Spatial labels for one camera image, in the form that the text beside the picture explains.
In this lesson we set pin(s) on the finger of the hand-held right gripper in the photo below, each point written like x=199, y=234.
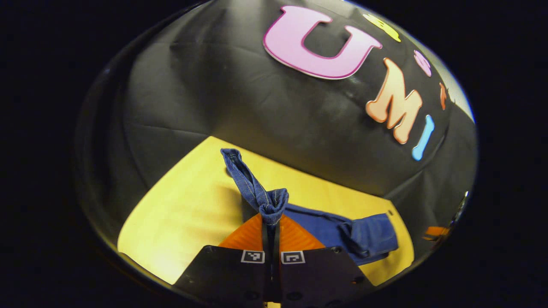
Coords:
x=436, y=232

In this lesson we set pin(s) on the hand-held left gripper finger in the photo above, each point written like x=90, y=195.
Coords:
x=276, y=256
x=267, y=256

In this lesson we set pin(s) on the blue denim jeans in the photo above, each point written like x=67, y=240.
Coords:
x=364, y=239

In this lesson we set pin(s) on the black backdrop cloth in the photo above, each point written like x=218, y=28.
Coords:
x=239, y=98

